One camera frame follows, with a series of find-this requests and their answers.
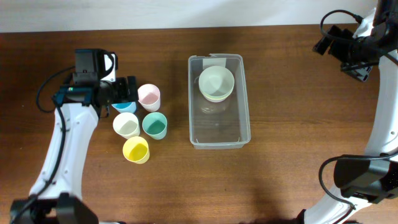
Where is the green plastic cup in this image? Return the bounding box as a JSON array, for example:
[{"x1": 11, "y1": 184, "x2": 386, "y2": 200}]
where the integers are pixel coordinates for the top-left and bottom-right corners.
[{"x1": 142, "y1": 112, "x2": 168, "y2": 140}]

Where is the pink plastic cup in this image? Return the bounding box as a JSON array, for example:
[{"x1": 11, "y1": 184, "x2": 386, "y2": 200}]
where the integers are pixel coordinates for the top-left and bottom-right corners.
[{"x1": 137, "y1": 84, "x2": 160, "y2": 112}]

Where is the yellow bowl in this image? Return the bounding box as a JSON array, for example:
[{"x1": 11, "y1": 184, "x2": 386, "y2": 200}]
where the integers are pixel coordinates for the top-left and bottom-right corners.
[{"x1": 202, "y1": 93, "x2": 230, "y2": 103}]

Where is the white bowl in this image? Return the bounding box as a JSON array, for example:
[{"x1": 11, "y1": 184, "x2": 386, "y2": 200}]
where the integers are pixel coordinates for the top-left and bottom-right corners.
[{"x1": 198, "y1": 66, "x2": 235, "y2": 95}]

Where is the pink bowl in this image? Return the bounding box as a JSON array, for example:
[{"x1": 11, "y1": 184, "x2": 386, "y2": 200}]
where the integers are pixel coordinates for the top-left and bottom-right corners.
[{"x1": 205, "y1": 95, "x2": 228, "y2": 103}]

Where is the blue plastic cup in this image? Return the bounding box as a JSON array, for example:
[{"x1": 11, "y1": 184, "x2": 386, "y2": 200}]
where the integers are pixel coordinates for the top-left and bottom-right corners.
[{"x1": 111, "y1": 102, "x2": 137, "y2": 113}]

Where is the yellow plastic cup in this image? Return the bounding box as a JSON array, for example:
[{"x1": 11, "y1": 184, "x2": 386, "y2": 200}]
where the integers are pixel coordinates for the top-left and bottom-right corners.
[{"x1": 123, "y1": 136, "x2": 150, "y2": 164}]

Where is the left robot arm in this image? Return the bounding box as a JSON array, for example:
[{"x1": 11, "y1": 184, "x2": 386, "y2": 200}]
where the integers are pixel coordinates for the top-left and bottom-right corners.
[{"x1": 10, "y1": 49, "x2": 137, "y2": 223}]

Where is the white label on container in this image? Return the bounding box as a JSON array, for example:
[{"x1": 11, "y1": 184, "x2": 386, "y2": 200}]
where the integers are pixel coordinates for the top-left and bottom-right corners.
[{"x1": 202, "y1": 58, "x2": 226, "y2": 70}]

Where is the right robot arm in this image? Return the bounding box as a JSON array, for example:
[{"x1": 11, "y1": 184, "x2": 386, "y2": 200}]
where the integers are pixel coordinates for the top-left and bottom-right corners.
[{"x1": 294, "y1": 0, "x2": 397, "y2": 223}]

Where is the cream plastic cup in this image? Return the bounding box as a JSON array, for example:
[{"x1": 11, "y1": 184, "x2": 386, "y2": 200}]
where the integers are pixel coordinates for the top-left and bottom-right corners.
[{"x1": 113, "y1": 112, "x2": 141, "y2": 139}]

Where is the mint green bowl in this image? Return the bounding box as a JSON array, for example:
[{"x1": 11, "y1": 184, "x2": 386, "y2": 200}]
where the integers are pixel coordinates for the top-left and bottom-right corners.
[{"x1": 200, "y1": 90, "x2": 232, "y2": 101}]

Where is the clear plastic storage container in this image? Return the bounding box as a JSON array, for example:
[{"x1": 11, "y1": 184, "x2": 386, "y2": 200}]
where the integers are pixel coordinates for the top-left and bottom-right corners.
[{"x1": 188, "y1": 54, "x2": 251, "y2": 149}]

